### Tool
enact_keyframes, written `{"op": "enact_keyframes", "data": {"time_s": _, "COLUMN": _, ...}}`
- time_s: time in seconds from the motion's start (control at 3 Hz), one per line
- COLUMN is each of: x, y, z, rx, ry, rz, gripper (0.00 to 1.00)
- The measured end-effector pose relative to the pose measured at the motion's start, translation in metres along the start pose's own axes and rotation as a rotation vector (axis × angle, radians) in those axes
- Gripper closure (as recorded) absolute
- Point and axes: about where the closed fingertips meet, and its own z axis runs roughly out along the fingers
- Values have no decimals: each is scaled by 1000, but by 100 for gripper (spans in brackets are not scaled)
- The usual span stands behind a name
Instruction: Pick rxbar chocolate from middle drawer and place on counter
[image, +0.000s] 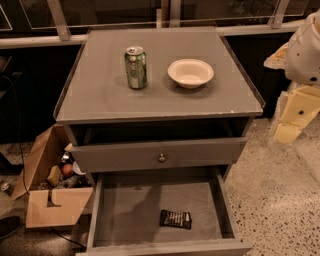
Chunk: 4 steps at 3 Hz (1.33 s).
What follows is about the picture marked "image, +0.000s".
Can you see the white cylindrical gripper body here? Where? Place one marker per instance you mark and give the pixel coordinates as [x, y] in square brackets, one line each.
[304, 55]

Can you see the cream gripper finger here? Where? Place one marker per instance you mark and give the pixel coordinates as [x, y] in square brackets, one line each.
[277, 59]
[286, 133]

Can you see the black rxbar chocolate wrapper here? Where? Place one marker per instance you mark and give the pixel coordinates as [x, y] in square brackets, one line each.
[175, 219]

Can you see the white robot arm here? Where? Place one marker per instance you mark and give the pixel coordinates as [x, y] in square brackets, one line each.
[300, 59]

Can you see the grey top drawer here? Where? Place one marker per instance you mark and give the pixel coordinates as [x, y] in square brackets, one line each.
[144, 155]

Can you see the round metal drawer knob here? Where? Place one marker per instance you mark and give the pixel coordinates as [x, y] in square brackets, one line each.
[162, 158]

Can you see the grey drawer cabinet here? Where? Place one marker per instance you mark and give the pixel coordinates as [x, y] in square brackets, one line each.
[98, 107]

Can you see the grey open middle drawer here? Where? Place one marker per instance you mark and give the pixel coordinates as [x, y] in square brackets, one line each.
[126, 214]

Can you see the green soda can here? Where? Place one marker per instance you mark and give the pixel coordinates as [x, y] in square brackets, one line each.
[135, 65]

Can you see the orange round fruit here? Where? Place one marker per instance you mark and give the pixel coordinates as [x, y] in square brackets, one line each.
[67, 170]

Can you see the yellow sponge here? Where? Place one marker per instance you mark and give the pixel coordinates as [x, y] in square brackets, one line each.
[54, 176]

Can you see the brown cardboard box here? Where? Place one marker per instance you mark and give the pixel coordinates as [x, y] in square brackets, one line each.
[49, 206]

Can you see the metal railing frame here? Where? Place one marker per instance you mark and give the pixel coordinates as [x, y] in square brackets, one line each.
[24, 22]

